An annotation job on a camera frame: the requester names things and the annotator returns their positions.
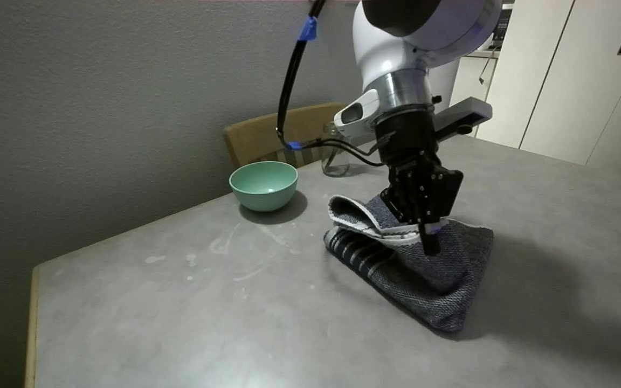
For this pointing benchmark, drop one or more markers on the grey striped towel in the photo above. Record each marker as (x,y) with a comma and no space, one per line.
(431,282)

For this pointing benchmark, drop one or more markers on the white low cabinet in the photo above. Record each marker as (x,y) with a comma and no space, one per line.
(477,88)

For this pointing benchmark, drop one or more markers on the teal green ceramic bowl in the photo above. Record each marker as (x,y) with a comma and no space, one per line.
(264,185)

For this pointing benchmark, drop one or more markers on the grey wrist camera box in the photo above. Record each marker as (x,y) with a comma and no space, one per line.
(464,115)

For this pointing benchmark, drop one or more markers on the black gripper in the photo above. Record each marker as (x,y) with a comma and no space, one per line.
(415,174)

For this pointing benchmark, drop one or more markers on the white tall cupboard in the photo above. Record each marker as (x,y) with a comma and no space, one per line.
(583,88)

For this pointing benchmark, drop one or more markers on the wooden chair backrest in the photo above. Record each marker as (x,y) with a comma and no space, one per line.
(258,142)

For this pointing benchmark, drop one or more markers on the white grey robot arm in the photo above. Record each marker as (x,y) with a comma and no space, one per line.
(410,43)

